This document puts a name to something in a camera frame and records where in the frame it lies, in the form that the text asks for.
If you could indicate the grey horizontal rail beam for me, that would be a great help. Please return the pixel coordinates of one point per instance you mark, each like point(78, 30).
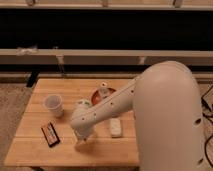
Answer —
point(106, 57)

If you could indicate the dark snack packet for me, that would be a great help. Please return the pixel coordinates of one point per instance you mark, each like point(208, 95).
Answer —
point(50, 134)

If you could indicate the small white bottle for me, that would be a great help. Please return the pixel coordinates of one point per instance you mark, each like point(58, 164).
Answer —
point(103, 90)

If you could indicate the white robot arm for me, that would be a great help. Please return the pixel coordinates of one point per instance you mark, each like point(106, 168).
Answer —
point(167, 107)

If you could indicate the orange round bowl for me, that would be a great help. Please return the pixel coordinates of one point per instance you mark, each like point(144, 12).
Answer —
point(96, 97)

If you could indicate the clear plastic cup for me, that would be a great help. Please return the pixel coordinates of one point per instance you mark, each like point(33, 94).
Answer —
point(53, 103)

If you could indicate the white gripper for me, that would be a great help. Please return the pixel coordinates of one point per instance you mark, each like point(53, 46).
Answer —
point(81, 136)

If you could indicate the white rectangular sponge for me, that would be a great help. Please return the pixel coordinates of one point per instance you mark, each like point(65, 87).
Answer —
point(115, 128)

